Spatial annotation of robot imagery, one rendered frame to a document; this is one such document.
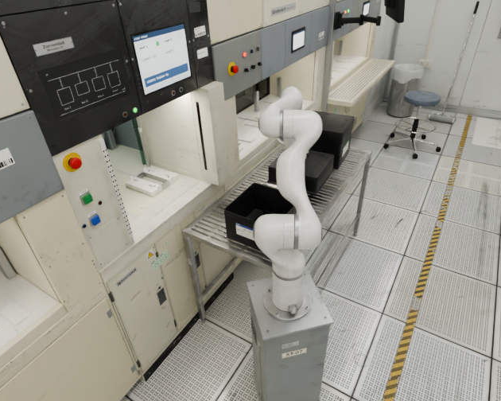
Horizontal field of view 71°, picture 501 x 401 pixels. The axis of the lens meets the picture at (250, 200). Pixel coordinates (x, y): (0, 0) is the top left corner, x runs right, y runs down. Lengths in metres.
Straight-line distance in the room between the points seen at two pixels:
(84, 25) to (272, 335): 1.22
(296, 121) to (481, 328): 1.85
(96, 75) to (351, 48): 3.53
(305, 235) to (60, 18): 0.99
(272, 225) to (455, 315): 1.72
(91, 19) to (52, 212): 0.64
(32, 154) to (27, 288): 0.64
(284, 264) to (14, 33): 1.04
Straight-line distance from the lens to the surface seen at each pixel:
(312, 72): 3.05
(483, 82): 5.57
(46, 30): 1.27
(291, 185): 1.19
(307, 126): 1.26
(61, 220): 1.39
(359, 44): 4.48
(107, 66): 1.38
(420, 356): 2.38
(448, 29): 5.46
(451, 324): 2.59
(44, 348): 1.61
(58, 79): 1.28
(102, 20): 1.38
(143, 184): 2.00
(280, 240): 1.16
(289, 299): 1.37
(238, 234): 1.69
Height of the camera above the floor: 1.91
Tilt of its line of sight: 35 degrees down
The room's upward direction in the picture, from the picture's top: 3 degrees counter-clockwise
